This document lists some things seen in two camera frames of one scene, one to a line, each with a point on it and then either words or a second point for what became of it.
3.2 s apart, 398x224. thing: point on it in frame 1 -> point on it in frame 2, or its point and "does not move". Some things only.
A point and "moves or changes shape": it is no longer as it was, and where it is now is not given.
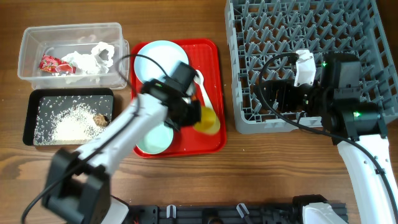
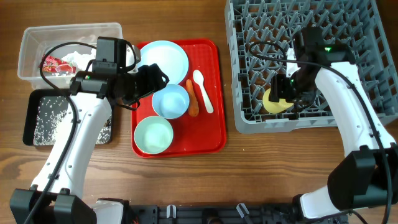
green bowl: (157, 139) does not move
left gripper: (196, 106) -> (153, 81)
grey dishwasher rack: (257, 30) does not move
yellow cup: (209, 122) moves or changes shape
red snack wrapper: (52, 64) does not move
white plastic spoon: (199, 78) does not move
